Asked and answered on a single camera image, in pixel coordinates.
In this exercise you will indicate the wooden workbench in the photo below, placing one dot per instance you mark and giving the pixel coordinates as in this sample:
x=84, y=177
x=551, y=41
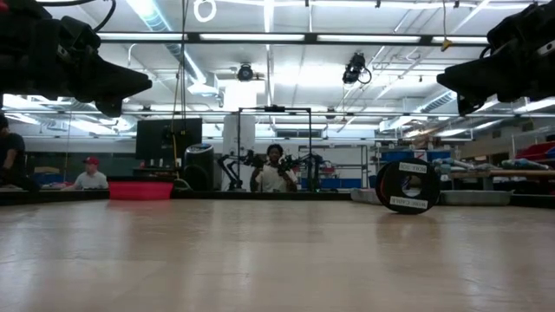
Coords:
x=503, y=173

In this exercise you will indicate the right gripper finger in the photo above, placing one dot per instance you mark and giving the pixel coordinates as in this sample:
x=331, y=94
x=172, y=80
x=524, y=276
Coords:
x=472, y=82

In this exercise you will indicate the background robot station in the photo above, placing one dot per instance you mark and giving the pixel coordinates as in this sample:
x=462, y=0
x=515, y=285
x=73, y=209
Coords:
x=274, y=108

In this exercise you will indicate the grey tool kit case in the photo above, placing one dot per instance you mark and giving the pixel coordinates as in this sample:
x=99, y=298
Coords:
x=477, y=197

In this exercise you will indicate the black overhead camera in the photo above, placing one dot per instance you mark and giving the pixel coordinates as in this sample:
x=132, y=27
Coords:
x=245, y=73

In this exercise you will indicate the blue storage bin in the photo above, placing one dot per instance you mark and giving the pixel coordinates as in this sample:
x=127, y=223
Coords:
x=439, y=155
x=396, y=155

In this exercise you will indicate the black ceiling camera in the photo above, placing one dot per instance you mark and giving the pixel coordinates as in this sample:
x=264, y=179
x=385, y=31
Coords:
x=353, y=69

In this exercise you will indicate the black aluminium table frame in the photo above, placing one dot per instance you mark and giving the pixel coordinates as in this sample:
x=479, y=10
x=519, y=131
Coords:
x=65, y=196

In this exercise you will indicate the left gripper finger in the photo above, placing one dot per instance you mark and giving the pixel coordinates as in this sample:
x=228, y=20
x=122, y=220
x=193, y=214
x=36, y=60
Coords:
x=117, y=84

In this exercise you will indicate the black monitor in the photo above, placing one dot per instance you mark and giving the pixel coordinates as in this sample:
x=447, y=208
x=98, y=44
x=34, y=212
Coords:
x=169, y=138

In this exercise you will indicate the person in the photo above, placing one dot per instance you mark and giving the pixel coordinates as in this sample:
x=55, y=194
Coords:
x=11, y=151
x=271, y=180
x=91, y=180

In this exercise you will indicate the red plastic crate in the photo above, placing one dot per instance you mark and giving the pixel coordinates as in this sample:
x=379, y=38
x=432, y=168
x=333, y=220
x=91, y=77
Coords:
x=537, y=151

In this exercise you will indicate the red plastic bin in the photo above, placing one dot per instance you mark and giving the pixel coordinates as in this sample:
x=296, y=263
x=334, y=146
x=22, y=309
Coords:
x=139, y=190

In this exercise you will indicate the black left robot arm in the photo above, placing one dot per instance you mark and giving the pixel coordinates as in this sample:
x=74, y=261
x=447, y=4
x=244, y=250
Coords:
x=26, y=56

